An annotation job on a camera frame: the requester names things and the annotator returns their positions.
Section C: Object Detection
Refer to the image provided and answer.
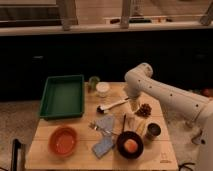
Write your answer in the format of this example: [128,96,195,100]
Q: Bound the white handled dish brush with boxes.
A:
[97,98,129,114]

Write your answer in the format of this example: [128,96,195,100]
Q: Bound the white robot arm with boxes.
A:
[124,63,213,171]

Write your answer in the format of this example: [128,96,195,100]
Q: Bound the red bowl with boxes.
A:
[48,126,77,158]

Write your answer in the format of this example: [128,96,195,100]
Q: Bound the pine cone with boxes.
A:
[135,103,152,118]

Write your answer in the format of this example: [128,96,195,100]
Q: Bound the yellow banana toy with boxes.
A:
[136,120,146,135]

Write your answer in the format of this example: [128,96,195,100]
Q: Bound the metal cup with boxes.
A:
[146,123,161,140]

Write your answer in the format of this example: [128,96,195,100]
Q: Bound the blue cloth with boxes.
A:
[92,115,115,158]

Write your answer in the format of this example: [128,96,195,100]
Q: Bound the white cup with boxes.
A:
[96,82,110,98]

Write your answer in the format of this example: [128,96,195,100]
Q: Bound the black frying pan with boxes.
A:
[116,117,144,159]

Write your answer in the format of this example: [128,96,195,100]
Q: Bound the orange fruit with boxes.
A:
[124,139,138,153]

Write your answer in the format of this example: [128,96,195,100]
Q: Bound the green cup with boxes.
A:
[88,76,100,91]

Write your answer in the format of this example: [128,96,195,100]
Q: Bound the green plastic tray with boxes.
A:
[39,75,85,120]

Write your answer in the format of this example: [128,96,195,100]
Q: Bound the black chair back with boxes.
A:
[10,139,26,171]

